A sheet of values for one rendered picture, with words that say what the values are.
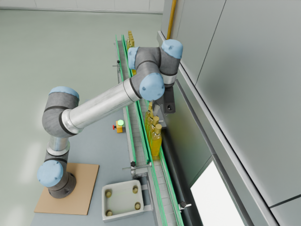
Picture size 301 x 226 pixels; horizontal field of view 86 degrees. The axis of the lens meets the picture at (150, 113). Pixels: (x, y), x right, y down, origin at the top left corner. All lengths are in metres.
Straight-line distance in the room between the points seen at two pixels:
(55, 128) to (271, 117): 0.63
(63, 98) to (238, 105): 0.62
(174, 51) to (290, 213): 0.52
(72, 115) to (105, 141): 0.75
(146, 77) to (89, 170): 0.86
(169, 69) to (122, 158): 0.80
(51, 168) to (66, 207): 0.27
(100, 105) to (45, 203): 0.81
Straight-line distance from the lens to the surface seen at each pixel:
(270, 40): 0.49
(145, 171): 1.04
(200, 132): 0.71
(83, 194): 1.16
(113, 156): 1.24
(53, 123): 0.64
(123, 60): 1.93
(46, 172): 1.02
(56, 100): 0.72
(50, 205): 1.20
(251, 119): 0.52
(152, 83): 0.45
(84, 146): 1.32
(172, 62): 0.60
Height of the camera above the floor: 1.84
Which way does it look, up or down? 47 degrees down
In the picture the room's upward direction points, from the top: 7 degrees clockwise
